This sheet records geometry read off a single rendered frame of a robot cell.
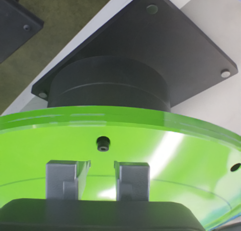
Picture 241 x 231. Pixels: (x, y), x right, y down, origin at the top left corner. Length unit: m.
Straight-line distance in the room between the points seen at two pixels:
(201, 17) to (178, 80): 0.08
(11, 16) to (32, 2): 1.07
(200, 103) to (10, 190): 0.28
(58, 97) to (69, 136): 0.14
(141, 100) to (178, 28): 0.08
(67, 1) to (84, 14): 0.10
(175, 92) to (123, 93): 0.10
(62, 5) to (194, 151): 1.31
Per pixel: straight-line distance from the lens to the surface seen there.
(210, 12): 0.31
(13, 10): 0.41
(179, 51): 0.33
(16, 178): 0.23
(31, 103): 0.43
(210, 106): 0.43
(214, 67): 0.36
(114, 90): 0.30
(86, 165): 0.16
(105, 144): 0.18
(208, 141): 0.20
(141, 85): 0.31
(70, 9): 1.47
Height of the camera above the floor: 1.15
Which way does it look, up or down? 34 degrees down
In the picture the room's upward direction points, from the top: 180 degrees counter-clockwise
